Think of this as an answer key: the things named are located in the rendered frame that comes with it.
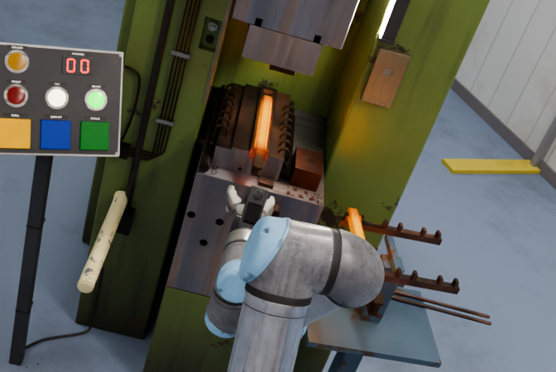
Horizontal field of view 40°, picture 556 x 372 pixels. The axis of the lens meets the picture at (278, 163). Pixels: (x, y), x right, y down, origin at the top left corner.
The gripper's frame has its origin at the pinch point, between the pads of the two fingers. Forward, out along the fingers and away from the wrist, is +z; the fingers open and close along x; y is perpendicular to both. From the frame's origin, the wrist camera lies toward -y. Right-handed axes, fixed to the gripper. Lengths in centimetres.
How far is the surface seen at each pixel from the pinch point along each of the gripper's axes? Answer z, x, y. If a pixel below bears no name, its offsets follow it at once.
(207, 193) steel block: 14.3, -10.9, 14.4
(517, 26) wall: 320, 164, 31
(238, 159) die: 20.3, -4.7, 4.2
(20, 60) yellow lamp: 4, -65, -17
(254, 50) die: 20.1, -9.1, -30.0
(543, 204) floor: 215, 187, 99
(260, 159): 13.9, 0.7, -1.3
